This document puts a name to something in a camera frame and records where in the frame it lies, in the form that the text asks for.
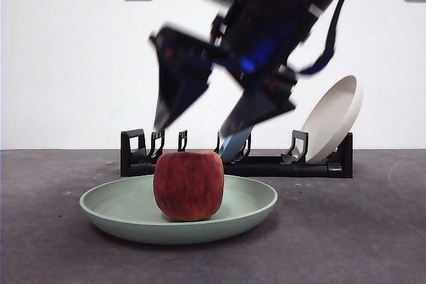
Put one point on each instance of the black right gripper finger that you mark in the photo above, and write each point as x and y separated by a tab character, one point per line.
256	107
176	78

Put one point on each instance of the red apple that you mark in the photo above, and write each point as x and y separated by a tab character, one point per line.
188	186

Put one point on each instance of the green plate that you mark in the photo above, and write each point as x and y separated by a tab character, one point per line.
116	211

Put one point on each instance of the blue plate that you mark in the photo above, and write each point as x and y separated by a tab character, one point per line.
233	146

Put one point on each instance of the black plate rack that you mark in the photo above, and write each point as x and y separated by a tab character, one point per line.
266	167

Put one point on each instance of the beige plate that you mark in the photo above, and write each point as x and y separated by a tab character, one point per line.
333	117

